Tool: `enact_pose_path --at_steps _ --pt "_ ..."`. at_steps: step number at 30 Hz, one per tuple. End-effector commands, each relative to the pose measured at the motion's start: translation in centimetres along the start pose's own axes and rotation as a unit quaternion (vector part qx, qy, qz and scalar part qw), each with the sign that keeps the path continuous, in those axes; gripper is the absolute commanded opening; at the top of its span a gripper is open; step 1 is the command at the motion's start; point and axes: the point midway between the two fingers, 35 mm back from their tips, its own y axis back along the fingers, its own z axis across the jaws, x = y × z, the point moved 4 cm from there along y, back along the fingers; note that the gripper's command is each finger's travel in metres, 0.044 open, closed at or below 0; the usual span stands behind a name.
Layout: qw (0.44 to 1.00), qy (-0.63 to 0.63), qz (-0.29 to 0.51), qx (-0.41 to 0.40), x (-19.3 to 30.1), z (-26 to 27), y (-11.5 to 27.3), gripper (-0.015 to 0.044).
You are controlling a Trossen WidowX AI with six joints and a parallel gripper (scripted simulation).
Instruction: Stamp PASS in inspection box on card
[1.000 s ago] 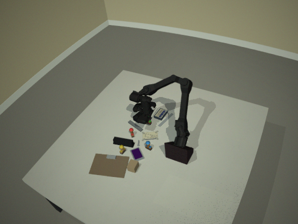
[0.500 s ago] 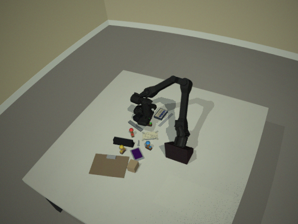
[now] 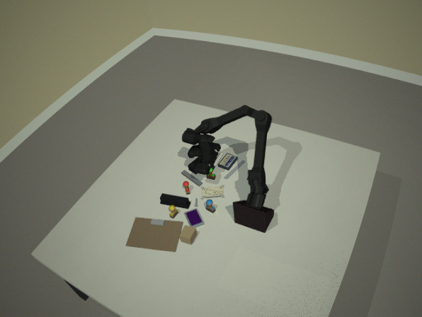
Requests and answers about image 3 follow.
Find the tan box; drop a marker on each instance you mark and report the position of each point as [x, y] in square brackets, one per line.
[188, 234]

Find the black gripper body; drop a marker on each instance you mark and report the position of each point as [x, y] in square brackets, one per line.
[206, 156]

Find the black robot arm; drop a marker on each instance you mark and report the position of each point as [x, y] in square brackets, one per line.
[256, 176]

